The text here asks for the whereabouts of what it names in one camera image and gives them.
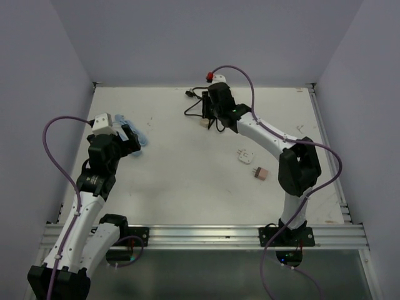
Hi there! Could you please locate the beige power strip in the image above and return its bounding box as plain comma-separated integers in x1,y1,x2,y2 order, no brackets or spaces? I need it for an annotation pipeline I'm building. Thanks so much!
200,119,209,128

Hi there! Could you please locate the light blue power strip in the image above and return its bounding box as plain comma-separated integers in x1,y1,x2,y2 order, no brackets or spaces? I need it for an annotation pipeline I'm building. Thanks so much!
113,122,128,141

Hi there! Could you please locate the white multi-port adapter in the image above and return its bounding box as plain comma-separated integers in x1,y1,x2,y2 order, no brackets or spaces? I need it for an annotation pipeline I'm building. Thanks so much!
237,148,255,165

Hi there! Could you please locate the pink USB charger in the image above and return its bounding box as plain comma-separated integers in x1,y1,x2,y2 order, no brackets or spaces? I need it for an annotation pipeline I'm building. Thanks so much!
252,167,269,181

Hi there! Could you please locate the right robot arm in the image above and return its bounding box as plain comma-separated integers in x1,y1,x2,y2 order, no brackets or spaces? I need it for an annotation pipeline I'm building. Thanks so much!
207,82,322,246

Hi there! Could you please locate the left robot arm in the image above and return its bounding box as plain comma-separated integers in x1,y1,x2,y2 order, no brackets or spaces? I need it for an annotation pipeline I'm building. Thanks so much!
27,124,146,299

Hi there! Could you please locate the black power cable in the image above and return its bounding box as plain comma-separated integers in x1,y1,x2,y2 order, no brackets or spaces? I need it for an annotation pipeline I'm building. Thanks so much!
182,86,233,133

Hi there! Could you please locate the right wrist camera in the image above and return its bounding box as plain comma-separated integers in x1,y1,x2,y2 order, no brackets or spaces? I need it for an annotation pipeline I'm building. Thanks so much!
206,72,226,84

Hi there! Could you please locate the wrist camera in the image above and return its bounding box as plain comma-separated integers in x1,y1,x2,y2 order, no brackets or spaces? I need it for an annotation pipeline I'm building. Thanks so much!
206,72,226,84
92,113,117,136

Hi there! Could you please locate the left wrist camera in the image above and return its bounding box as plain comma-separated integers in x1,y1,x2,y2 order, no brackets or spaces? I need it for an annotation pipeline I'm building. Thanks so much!
92,113,117,136

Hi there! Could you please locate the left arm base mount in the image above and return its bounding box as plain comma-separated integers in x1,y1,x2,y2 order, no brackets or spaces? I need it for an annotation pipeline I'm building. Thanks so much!
113,226,150,247

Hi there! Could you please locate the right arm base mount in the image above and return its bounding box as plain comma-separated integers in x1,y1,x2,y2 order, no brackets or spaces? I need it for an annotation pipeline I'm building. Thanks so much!
258,223,316,247

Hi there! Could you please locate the aluminium table edge rail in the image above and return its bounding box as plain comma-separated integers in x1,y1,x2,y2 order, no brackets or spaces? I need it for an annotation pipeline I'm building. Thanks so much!
33,225,373,299

